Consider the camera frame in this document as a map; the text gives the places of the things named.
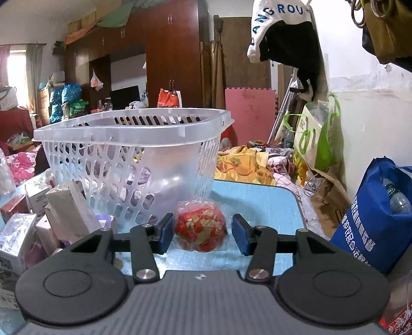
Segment green cloth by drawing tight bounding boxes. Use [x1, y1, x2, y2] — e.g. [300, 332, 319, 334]
[96, 3, 133, 30]

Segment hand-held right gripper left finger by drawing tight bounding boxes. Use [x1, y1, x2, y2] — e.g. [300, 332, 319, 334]
[66, 213, 175, 284]

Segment brown paper bag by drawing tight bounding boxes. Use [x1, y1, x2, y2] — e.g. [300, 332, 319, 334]
[305, 173, 352, 239]

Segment black television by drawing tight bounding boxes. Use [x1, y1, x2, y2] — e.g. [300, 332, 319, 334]
[109, 85, 141, 111]

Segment purple box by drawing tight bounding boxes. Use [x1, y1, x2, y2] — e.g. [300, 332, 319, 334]
[96, 213, 118, 235]

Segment blue fabric bag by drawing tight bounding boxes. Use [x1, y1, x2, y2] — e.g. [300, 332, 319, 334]
[329, 156, 412, 275]

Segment clear plastic bag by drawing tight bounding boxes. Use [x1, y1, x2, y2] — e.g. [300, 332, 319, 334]
[0, 151, 17, 198]

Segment white and black hanging garment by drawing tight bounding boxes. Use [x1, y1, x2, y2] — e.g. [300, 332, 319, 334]
[247, 0, 324, 101]

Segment green plastic bag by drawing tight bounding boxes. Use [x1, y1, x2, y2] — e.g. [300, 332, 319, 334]
[66, 100, 89, 117]

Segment small white box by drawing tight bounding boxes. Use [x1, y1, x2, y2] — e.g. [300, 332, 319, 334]
[24, 178, 56, 217]

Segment red printed packet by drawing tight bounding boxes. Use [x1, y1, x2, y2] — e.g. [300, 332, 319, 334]
[377, 302, 412, 335]

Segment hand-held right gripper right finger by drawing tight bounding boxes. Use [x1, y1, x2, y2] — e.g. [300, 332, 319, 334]
[232, 213, 337, 283]

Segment orange shopping bag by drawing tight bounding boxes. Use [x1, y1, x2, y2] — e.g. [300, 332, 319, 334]
[157, 88, 183, 109]

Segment red gold ball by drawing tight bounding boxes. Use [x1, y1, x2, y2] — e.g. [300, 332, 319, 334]
[174, 197, 229, 253]

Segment window curtain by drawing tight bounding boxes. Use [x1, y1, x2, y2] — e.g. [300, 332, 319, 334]
[25, 43, 46, 114]

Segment white printed box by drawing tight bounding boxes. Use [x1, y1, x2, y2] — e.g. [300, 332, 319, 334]
[0, 213, 40, 275]

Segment yellow floral blanket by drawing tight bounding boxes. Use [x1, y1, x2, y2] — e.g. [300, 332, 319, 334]
[214, 146, 278, 186]

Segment clear plastic bottle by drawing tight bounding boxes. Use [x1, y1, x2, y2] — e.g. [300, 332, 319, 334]
[382, 178, 412, 216]

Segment pink floral bedding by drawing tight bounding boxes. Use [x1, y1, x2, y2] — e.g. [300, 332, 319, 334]
[6, 151, 43, 185]

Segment translucent white plastic basket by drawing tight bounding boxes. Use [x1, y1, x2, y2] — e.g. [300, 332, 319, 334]
[33, 108, 235, 233]

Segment blue patterned bags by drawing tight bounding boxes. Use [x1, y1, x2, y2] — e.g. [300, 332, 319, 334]
[49, 83, 83, 124]

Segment metal crutch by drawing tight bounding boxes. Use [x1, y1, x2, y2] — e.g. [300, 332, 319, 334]
[267, 77, 307, 143]

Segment leaning wooden planks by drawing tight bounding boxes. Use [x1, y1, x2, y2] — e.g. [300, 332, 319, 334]
[210, 40, 226, 111]

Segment pink box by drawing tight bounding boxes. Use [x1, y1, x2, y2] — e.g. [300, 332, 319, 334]
[35, 215, 66, 258]

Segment brown hanging bag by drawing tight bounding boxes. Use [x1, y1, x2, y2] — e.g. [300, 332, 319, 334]
[349, 0, 412, 65]

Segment dark wooden wardrobe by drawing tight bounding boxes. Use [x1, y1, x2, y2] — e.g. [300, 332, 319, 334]
[66, 0, 210, 112]

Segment pink foam mat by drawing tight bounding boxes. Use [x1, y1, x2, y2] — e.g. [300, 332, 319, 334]
[224, 88, 278, 146]

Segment red cabinet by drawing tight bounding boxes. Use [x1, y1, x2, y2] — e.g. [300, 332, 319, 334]
[0, 107, 37, 143]

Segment green and white bag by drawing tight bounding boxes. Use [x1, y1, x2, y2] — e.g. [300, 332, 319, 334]
[282, 93, 342, 172]

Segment white patterned bag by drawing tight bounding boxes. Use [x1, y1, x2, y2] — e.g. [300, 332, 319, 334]
[0, 86, 19, 112]

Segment white hanging plastic bag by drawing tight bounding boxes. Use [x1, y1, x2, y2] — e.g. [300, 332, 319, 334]
[90, 69, 104, 91]

